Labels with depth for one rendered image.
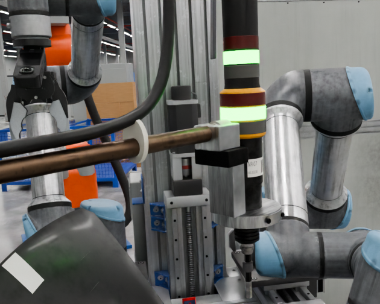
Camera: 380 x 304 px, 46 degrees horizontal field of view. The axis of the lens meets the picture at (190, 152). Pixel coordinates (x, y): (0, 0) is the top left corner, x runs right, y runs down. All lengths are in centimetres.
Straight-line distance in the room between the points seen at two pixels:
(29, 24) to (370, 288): 72
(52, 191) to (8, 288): 89
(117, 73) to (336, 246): 1047
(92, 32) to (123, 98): 738
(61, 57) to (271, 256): 389
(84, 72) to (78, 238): 87
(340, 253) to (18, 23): 70
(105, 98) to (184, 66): 725
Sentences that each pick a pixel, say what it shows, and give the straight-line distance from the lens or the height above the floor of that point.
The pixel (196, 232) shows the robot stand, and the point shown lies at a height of 113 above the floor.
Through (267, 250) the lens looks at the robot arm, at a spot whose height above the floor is 131.
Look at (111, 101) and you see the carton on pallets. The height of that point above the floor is 125.
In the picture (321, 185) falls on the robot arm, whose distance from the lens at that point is 121.
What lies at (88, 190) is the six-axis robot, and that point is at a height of 58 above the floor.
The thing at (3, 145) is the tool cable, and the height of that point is 156.
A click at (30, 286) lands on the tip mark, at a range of 38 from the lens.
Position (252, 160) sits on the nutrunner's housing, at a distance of 42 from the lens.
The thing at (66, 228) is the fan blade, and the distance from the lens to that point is 43.
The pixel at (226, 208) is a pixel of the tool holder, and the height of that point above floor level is 147.
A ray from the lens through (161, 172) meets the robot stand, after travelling 138.
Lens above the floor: 159
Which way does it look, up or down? 9 degrees down
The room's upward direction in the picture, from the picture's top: 3 degrees counter-clockwise
